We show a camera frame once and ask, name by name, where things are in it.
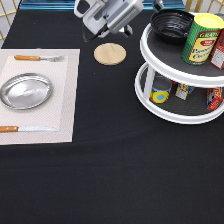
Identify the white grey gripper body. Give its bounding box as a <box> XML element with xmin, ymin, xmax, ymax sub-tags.
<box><xmin>74</xmin><ymin>0</ymin><xmax>143</xmax><ymax>35</ymax></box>

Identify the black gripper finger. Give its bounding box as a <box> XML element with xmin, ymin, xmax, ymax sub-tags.
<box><xmin>124</xmin><ymin>25</ymin><xmax>133</xmax><ymax>37</ymax></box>

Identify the black ribbed bowl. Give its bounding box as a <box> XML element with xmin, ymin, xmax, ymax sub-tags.
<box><xmin>151</xmin><ymin>9</ymin><xmax>194</xmax><ymax>44</ymax></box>

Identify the white two-tier lazy Susan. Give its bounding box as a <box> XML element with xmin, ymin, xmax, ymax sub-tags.
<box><xmin>135</xmin><ymin>24</ymin><xmax>224</xmax><ymax>124</ymax></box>

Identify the silver metal plate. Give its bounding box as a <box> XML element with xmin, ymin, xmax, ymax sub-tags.
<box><xmin>0</xmin><ymin>73</ymin><xmax>53</xmax><ymax>110</ymax></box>

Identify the round wooden coaster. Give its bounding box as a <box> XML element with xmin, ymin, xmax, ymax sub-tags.
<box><xmin>94</xmin><ymin>43</ymin><xmax>126</xmax><ymax>65</ymax></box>

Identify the yellow blue can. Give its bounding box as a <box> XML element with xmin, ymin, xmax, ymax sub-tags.
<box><xmin>150</xmin><ymin>75</ymin><xmax>172</xmax><ymax>103</ymax></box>

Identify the yellow green parmesan canister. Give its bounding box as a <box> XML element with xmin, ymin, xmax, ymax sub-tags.
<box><xmin>181</xmin><ymin>13</ymin><xmax>224</xmax><ymax>65</ymax></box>

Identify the blue yellow small box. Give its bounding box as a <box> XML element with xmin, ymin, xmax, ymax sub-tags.
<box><xmin>175</xmin><ymin>83</ymin><xmax>195</xmax><ymax>100</ymax></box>

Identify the red raisins box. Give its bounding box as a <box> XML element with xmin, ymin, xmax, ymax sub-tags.
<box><xmin>210</xmin><ymin>29</ymin><xmax>224</xmax><ymax>70</ymax></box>

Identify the beige woven placemat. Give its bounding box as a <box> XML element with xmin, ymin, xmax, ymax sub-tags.
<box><xmin>0</xmin><ymin>49</ymin><xmax>80</xmax><ymax>145</ymax></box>

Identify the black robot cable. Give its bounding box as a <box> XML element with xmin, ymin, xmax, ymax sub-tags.
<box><xmin>81</xmin><ymin>19</ymin><xmax>111</xmax><ymax>43</ymax></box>

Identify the wooden handled fork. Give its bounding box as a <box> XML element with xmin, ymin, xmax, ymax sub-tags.
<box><xmin>14</xmin><ymin>55</ymin><xmax>64</xmax><ymax>62</ymax></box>

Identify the wooden handled knife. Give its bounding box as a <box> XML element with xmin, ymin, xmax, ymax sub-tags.
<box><xmin>0</xmin><ymin>126</ymin><xmax>57</xmax><ymax>133</ymax></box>

